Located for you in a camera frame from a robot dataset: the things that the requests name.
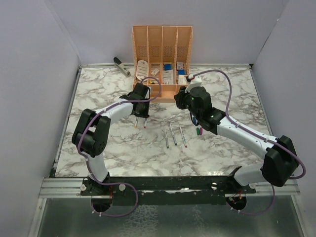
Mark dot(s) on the pink tipped white pen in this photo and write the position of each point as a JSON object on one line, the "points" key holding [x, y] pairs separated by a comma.
{"points": [[183, 137]]}

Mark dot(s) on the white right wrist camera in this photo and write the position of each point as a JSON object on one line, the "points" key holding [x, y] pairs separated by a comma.
{"points": [[192, 81]]}

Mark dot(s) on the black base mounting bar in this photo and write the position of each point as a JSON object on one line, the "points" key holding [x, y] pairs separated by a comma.
{"points": [[163, 190]]}

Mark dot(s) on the blue pen cap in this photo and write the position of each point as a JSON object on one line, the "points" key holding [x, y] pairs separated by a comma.
{"points": [[195, 121]]}

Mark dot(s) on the white oval label card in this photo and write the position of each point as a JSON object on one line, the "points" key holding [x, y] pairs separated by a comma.
{"points": [[142, 70]]}

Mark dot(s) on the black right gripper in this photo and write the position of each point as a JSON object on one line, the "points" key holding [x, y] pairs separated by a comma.
{"points": [[180, 97]]}

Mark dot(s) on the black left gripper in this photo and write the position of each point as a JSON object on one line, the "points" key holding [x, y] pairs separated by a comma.
{"points": [[144, 114]]}

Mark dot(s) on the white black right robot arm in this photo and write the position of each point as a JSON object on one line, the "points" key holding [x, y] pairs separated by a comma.
{"points": [[277, 153]]}

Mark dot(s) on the blue small box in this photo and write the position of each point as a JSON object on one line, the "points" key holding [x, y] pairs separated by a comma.
{"points": [[167, 66]]}

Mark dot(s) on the white red labelled box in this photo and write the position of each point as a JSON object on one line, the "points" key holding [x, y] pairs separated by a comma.
{"points": [[182, 80]]}

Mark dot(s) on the peach plastic desk organizer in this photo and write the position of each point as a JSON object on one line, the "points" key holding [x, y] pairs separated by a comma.
{"points": [[159, 45]]}

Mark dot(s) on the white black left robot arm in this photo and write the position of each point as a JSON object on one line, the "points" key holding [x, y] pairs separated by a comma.
{"points": [[92, 131]]}

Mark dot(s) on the yellow white pen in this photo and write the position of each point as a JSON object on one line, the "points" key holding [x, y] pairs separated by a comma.
{"points": [[136, 122]]}

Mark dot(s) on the grey black stapler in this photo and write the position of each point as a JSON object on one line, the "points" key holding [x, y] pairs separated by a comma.
{"points": [[119, 65]]}

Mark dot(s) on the green tipped white pen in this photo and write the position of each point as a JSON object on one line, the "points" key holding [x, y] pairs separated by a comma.
{"points": [[166, 138]]}

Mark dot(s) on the blue tipped white pen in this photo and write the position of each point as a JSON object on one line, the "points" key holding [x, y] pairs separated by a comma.
{"points": [[173, 134]]}

